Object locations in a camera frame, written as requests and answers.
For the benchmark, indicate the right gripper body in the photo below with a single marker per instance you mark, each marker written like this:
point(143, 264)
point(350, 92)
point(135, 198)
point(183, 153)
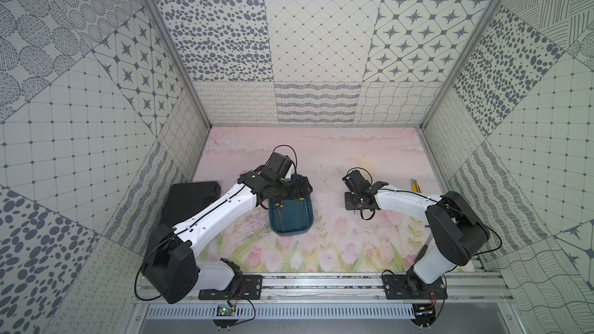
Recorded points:
point(351, 201)

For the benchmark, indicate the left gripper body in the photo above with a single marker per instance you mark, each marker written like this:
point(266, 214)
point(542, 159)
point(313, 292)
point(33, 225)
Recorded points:
point(297, 186)

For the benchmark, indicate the teal plastic storage box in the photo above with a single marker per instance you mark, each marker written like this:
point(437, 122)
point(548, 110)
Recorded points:
point(301, 187)

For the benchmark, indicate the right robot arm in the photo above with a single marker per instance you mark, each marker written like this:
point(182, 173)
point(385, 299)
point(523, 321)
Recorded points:
point(458, 232)

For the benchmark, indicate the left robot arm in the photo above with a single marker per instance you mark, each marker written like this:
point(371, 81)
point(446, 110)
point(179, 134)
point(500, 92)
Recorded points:
point(171, 263)

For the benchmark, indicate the black tool case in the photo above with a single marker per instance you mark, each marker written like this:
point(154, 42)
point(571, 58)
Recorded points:
point(188, 199)

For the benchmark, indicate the yellow utility knife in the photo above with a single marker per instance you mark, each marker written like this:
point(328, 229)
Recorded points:
point(415, 186)

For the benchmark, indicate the green circuit board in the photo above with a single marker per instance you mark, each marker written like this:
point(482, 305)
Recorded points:
point(225, 311)

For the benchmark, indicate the right controller board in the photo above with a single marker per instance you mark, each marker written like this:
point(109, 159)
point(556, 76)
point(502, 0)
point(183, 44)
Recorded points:
point(424, 316)

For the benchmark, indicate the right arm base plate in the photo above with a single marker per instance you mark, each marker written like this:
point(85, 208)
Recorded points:
point(408, 287)

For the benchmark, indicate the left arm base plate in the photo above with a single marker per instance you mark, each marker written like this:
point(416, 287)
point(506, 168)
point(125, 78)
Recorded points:
point(245, 287)

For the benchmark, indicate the white slotted cable duct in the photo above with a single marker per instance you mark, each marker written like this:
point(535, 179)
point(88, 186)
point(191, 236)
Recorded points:
point(286, 311)

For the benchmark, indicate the aluminium rail frame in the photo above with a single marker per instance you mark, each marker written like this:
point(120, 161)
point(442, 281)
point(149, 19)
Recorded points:
point(458, 287)

